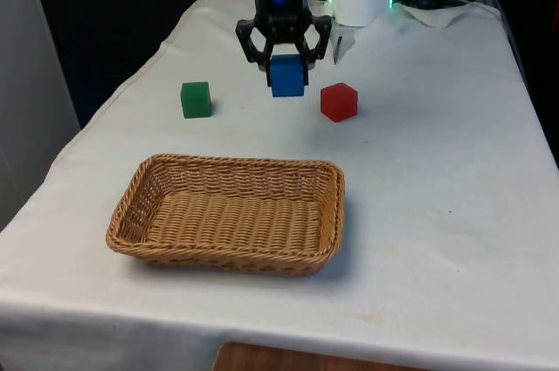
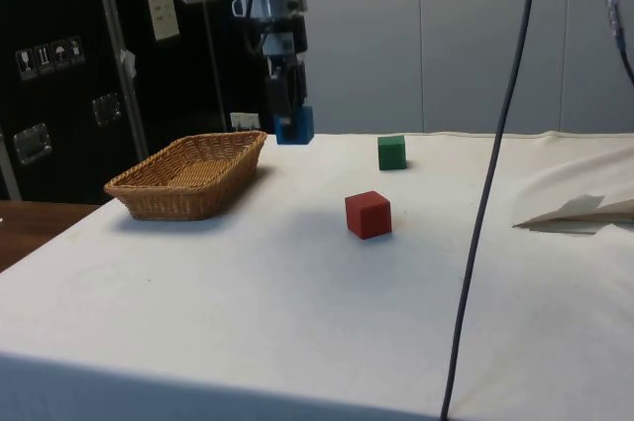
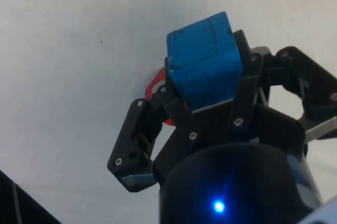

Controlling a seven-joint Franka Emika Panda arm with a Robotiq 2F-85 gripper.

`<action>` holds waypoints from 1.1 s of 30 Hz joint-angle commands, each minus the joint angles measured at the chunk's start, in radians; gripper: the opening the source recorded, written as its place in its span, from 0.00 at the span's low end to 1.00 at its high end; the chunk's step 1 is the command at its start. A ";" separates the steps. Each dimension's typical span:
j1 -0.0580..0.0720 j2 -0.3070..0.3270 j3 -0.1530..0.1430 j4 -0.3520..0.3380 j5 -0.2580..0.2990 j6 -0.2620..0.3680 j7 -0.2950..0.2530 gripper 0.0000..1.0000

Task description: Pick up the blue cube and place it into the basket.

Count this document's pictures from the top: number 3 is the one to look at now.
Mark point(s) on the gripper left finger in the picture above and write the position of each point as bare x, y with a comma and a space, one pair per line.
133, 139

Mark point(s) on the red block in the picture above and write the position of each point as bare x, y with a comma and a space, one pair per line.
153, 80

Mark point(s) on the blue cube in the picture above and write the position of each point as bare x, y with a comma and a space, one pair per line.
202, 60

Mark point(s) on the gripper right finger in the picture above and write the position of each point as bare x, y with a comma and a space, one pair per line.
313, 76

